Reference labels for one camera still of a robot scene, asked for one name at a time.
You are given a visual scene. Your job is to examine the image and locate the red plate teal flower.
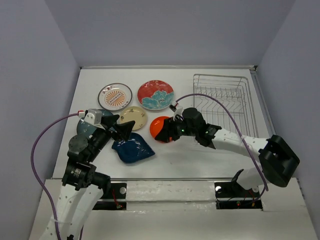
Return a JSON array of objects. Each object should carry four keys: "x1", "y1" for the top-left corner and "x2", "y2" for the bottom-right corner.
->
[{"x1": 137, "y1": 80, "x2": 175, "y2": 111}]

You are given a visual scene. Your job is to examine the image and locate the cream yellow plate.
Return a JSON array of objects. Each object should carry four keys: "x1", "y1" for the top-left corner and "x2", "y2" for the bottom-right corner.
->
[{"x1": 118, "y1": 106, "x2": 148, "y2": 131}]

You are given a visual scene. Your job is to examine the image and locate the metal wire dish rack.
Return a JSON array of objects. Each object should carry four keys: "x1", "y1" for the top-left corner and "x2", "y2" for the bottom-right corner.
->
[{"x1": 193, "y1": 74, "x2": 259, "y2": 137}]

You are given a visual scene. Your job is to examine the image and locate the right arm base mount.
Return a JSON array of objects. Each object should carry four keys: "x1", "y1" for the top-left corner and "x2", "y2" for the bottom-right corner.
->
[{"x1": 214, "y1": 181, "x2": 263, "y2": 210}]

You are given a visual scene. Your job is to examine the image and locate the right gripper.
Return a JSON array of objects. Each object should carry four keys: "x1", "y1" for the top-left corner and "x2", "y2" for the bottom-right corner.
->
[{"x1": 154, "y1": 115, "x2": 198, "y2": 143}]

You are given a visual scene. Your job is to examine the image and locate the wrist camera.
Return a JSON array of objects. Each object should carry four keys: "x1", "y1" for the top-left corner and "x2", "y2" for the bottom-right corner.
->
[
  {"x1": 169, "y1": 102, "x2": 183, "y2": 117},
  {"x1": 84, "y1": 108, "x2": 102, "y2": 126}
]

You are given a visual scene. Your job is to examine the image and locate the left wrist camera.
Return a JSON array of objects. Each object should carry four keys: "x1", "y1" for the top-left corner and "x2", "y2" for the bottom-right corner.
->
[{"x1": 84, "y1": 108, "x2": 102, "y2": 126}]

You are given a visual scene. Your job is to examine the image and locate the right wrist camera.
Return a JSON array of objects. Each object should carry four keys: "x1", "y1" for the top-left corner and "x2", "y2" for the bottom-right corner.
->
[{"x1": 169, "y1": 102, "x2": 183, "y2": 117}]

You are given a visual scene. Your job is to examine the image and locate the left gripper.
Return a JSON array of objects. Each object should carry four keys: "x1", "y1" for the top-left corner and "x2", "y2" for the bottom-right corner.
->
[{"x1": 87, "y1": 113, "x2": 136, "y2": 161}]

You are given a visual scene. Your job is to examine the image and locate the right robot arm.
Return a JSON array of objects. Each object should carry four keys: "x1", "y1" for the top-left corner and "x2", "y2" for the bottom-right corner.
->
[{"x1": 155, "y1": 107, "x2": 300, "y2": 196}]

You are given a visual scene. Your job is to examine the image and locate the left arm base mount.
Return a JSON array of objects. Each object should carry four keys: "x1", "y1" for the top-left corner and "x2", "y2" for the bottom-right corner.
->
[{"x1": 93, "y1": 181, "x2": 127, "y2": 211}]

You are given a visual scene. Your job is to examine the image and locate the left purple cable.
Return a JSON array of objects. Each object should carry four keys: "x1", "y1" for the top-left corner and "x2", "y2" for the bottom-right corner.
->
[{"x1": 30, "y1": 111, "x2": 87, "y2": 240}]

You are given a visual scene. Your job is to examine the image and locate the grey-blue round plate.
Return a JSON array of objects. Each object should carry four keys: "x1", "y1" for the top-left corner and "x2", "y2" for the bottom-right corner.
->
[{"x1": 76, "y1": 109, "x2": 113, "y2": 138}]

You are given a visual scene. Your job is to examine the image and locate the dark blue leaf-shaped plate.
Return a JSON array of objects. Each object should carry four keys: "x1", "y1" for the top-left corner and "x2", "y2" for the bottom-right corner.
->
[{"x1": 111, "y1": 132, "x2": 156, "y2": 164}]

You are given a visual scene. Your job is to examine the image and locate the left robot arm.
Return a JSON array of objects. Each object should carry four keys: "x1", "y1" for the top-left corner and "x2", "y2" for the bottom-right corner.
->
[{"x1": 38, "y1": 108, "x2": 135, "y2": 240}]

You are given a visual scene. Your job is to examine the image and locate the white plate orange sunburst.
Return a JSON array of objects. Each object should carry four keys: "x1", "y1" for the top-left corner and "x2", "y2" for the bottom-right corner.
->
[{"x1": 97, "y1": 83, "x2": 133, "y2": 112}]

